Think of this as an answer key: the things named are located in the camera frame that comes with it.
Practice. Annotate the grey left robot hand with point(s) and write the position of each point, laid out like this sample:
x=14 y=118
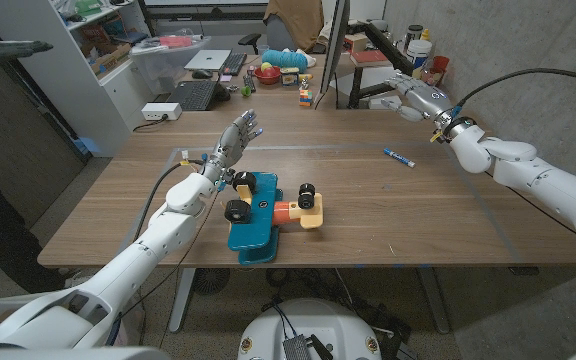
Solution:
x=230 y=145

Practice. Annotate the black gloved person hand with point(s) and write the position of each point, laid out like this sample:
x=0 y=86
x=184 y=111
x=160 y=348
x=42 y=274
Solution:
x=3 y=50

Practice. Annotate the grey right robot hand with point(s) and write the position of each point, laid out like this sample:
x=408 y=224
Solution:
x=425 y=100

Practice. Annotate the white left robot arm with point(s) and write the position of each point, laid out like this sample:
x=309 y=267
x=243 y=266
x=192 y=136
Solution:
x=133 y=260

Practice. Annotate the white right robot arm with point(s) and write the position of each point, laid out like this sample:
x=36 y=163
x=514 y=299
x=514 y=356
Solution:
x=543 y=175

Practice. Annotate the small green toy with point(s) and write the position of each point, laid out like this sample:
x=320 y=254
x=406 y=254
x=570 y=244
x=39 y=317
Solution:
x=246 y=91

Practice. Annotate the teal and orange toy airplane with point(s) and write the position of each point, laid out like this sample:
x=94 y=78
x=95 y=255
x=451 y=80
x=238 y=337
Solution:
x=258 y=220

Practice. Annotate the colourful cube toy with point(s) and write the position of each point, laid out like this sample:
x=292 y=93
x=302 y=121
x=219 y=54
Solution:
x=305 y=98

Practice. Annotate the red cup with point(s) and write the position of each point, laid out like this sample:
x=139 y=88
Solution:
x=440 y=64

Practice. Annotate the white plastic tub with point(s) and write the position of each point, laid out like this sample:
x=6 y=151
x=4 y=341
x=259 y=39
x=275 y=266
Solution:
x=419 y=55

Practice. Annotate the flat white box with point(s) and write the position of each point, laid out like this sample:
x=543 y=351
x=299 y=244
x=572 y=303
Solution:
x=375 y=104

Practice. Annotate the large black keyboard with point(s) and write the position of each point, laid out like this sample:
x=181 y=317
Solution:
x=193 y=95

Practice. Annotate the blue marker pen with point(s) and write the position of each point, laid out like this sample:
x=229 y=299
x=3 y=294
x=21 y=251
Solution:
x=399 y=158

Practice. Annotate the black remote control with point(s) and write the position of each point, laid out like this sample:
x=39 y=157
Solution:
x=249 y=83

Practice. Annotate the yellow bottle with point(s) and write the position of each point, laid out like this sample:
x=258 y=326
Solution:
x=425 y=35

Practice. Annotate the black-lidded jar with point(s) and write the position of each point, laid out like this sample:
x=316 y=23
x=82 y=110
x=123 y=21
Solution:
x=413 y=35

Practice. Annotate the red book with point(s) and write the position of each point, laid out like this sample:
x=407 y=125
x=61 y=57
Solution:
x=370 y=57

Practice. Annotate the white shelf cabinet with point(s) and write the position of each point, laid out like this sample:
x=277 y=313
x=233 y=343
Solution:
x=68 y=75

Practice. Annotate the black computer mouse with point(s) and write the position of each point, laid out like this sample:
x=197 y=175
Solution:
x=202 y=74

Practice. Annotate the red bowl with fruit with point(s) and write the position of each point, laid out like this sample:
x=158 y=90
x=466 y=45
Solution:
x=268 y=77

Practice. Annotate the white power strip box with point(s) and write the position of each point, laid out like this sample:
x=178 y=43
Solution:
x=160 y=111

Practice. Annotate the small black keyboard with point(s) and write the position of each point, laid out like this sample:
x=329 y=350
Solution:
x=234 y=64

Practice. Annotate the silver laptop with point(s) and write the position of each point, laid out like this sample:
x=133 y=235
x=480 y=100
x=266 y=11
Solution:
x=208 y=60

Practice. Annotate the teal yarn roll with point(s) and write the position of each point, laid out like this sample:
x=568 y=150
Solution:
x=285 y=59

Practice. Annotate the clear plastic storage bin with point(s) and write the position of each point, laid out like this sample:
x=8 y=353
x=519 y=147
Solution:
x=163 y=67

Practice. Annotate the black computer monitor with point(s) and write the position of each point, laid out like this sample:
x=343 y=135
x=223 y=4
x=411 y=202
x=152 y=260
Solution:
x=335 y=45

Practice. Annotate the cardboard box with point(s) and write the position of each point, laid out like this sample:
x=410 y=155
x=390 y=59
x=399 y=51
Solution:
x=110 y=59

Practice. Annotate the black office chair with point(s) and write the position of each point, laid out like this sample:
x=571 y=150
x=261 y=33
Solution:
x=250 y=39

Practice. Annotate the black round fan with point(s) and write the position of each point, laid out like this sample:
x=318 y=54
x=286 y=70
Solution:
x=210 y=281

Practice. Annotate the tan jacket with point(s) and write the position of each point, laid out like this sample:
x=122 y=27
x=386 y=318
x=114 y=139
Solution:
x=295 y=20

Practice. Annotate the grey table leg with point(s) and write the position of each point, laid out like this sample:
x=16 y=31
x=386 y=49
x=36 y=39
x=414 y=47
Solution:
x=434 y=300
x=182 y=300

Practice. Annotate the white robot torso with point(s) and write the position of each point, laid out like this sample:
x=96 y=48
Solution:
x=313 y=325

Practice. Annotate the grey mesh module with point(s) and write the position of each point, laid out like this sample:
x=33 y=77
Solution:
x=296 y=348

